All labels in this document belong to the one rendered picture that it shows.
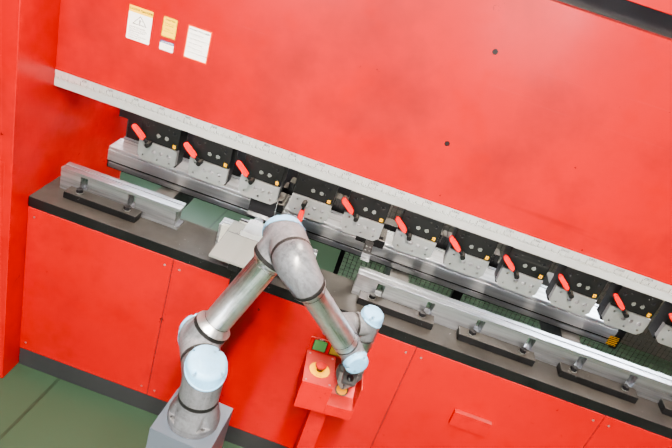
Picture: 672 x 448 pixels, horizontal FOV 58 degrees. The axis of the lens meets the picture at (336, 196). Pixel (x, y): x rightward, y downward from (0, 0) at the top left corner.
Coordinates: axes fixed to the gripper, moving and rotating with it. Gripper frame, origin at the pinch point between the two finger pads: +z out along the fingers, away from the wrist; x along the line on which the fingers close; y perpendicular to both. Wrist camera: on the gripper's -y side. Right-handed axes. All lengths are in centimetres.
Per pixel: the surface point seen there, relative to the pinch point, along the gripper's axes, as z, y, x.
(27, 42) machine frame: -73, 40, 132
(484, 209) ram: -64, 36, -30
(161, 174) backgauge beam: -15, 74, 91
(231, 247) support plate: -25, 27, 51
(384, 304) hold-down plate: -14.7, 31.4, -9.5
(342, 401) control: 2.5, -3.5, -0.9
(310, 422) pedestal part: 17.9, -3.0, 6.6
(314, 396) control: 0.1, -6.5, 9.4
